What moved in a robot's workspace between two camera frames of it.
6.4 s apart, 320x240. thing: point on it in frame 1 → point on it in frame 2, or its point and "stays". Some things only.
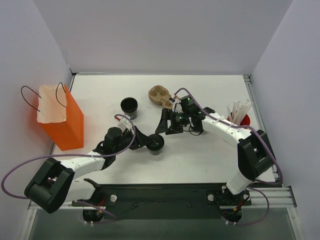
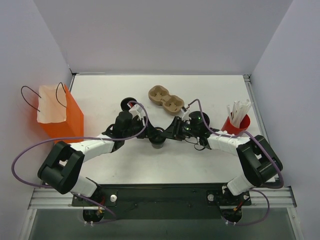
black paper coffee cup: (155, 152) → (157, 143)
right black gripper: (170, 122) → (176, 128)
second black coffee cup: (129, 106) stays
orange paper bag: (58, 112) stays
